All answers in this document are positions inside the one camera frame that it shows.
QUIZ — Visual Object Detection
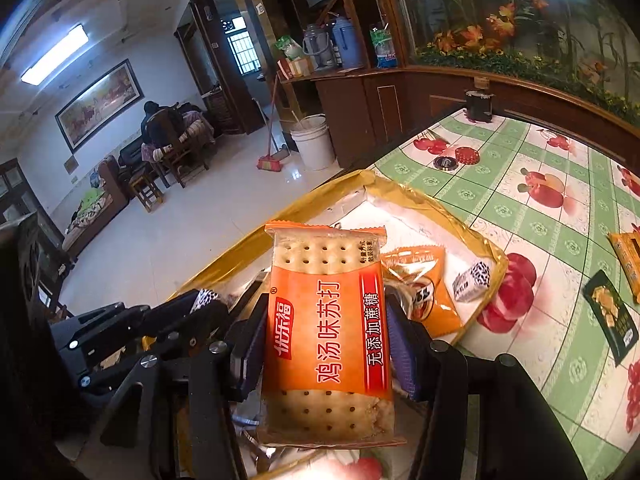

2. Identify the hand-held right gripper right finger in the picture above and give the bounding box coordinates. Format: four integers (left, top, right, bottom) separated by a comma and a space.
385, 292, 588, 480

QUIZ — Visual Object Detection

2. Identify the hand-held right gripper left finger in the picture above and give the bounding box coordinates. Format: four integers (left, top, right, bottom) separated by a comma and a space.
75, 292, 272, 480

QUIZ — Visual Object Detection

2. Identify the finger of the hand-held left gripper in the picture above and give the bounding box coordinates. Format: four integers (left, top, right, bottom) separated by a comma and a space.
50, 289, 231, 358

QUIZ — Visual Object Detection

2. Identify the orange round-logo snack packet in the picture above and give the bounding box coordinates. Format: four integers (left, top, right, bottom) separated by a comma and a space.
381, 245, 463, 339

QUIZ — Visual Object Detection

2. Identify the orange soda cracker packet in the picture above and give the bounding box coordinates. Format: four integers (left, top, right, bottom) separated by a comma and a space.
257, 222, 407, 448

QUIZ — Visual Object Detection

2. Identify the white foam box yellow tape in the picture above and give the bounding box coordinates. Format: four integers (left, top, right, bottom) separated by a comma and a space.
142, 170, 508, 480

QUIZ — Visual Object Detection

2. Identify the wooden stool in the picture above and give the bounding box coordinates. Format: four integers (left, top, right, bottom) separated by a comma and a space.
127, 167, 165, 212

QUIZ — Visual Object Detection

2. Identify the wooden sofa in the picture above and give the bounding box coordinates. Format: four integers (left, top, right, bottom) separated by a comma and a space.
62, 156, 130, 261

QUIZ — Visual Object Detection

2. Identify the wooden chair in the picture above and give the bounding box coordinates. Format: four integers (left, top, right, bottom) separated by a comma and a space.
150, 110, 211, 188

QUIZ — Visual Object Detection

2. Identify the red broom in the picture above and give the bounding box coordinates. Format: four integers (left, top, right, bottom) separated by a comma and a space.
256, 72, 291, 172

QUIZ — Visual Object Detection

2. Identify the fruit print tablecloth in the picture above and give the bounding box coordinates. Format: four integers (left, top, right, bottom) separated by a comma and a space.
372, 110, 640, 480

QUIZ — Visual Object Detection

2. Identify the dark green wafer packet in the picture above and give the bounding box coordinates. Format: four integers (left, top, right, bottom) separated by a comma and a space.
582, 270, 640, 367

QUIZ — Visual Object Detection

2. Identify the white plastic bucket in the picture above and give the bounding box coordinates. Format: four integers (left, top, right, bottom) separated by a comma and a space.
290, 114, 337, 171

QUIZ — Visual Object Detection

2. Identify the wooden cabinet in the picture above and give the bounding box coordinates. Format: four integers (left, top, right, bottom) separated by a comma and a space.
277, 65, 466, 168

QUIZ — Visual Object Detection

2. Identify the dark wooden wardrobe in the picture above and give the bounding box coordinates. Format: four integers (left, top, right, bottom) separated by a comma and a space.
189, 0, 266, 136

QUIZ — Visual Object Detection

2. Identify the black round container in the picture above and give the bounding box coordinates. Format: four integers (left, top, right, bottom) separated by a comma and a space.
464, 89, 496, 123

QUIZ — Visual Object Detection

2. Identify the barred window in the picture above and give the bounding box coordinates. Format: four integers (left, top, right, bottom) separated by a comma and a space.
227, 17, 262, 76

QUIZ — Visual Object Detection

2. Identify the small cardboard box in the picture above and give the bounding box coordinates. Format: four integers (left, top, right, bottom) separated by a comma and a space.
277, 56, 316, 78

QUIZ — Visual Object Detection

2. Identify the ceiling light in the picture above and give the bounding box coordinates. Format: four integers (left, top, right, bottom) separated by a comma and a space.
21, 25, 90, 86

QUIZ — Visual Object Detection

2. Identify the green white bag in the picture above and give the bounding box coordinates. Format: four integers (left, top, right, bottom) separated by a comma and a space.
275, 35, 303, 61

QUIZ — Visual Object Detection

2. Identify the grey thermos flask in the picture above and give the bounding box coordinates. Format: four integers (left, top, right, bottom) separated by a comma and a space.
301, 23, 335, 70

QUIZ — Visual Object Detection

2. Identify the blue green plastic bag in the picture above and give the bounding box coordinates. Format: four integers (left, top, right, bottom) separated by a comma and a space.
370, 24, 398, 68

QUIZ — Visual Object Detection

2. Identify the blue thermos flask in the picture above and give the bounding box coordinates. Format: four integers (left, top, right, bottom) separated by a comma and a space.
331, 15, 366, 68

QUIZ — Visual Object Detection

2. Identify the framed wall painting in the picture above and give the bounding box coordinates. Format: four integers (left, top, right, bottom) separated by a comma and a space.
55, 59, 145, 153

